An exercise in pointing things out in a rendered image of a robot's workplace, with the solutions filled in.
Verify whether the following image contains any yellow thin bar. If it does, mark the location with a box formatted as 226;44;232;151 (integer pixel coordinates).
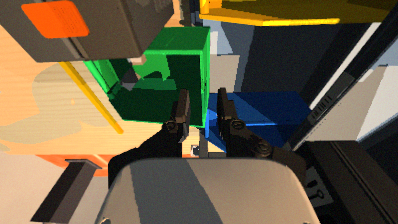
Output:
58;62;124;134

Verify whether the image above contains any green bin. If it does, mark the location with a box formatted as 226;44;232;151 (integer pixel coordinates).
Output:
83;26;210;128

